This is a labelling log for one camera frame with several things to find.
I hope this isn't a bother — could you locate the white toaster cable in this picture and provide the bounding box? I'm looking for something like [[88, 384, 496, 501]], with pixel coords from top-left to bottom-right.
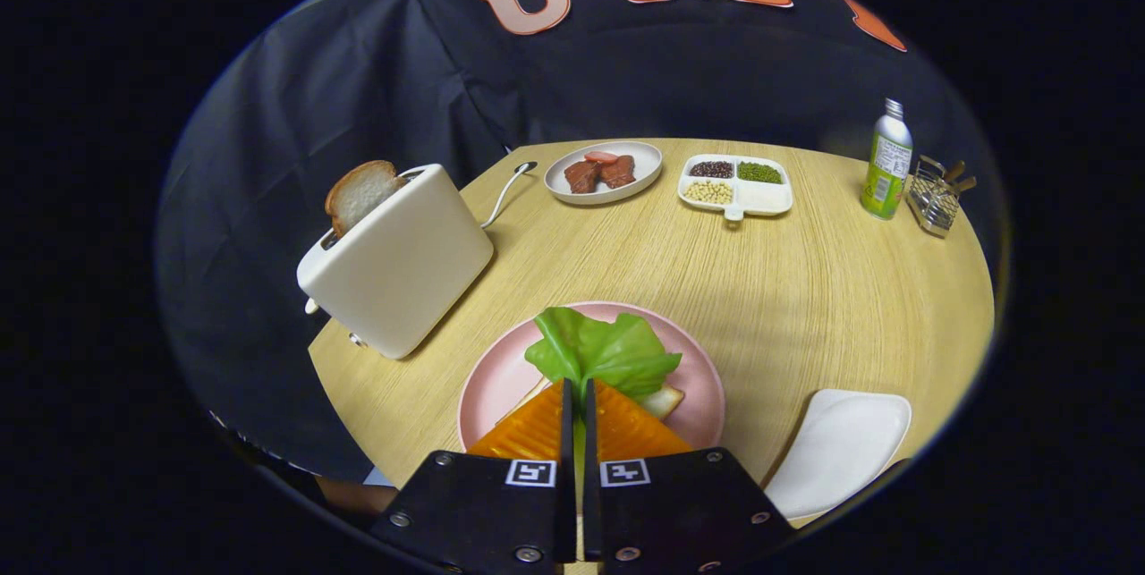
[[480, 162, 539, 229]]

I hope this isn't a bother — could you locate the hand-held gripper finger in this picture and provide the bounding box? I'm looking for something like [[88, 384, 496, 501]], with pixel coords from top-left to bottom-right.
[[581, 378, 797, 575], [369, 378, 578, 575]]

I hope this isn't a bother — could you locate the black backdrop cloth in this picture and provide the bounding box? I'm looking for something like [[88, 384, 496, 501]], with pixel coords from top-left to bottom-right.
[[157, 0, 1007, 482]]

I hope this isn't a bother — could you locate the cream white toaster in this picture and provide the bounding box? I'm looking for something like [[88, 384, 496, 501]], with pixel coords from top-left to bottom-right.
[[297, 164, 495, 360]]

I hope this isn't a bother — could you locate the green lettuce leaf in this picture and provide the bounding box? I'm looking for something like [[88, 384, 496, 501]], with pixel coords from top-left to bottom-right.
[[524, 307, 683, 504]]

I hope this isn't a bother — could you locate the white divided dish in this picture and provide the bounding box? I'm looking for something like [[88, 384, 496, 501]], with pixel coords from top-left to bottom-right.
[[677, 154, 794, 223]]

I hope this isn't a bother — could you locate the round pink plate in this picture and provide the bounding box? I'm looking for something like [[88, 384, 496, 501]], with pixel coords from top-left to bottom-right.
[[457, 300, 726, 455]]

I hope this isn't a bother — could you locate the brown meat piece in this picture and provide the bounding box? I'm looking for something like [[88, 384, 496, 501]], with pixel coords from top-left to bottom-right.
[[564, 160, 602, 195], [599, 155, 637, 190]]

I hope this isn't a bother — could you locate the square white plate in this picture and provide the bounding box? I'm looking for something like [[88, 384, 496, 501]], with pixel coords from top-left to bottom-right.
[[763, 389, 913, 522]]

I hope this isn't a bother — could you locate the silver bottle with green label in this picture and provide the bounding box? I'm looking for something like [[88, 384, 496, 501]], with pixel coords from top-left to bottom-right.
[[861, 98, 914, 221]]

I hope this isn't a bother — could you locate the white bread slice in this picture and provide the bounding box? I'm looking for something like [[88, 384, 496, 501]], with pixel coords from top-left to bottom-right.
[[637, 383, 686, 422], [325, 160, 403, 239]]

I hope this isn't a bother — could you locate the metal wire basket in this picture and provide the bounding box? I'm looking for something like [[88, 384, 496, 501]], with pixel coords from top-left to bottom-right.
[[905, 155, 965, 239]]

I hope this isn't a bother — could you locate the oval white plate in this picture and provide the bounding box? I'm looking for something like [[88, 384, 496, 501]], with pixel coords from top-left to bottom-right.
[[544, 140, 664, 206]]

